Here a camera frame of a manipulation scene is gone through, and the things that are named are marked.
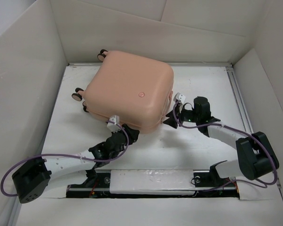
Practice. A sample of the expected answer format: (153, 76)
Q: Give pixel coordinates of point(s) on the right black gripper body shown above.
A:
(187, 115)

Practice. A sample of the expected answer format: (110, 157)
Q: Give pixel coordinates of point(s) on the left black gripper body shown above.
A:
(123, 132)

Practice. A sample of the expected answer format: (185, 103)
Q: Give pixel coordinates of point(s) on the pink hard-shell suitcase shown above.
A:
(136, 89)

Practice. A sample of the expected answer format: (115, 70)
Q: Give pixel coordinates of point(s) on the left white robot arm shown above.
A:
(32, 178)

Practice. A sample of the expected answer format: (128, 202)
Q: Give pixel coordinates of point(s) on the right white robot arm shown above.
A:
(256, 159)

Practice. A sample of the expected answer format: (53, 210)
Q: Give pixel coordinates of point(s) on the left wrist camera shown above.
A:
(113, 124)

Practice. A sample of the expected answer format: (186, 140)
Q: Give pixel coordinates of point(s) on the aluminium frame rail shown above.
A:
(238, 98)

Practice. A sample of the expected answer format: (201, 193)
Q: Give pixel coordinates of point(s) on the white padded base rail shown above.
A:
(156, 182)

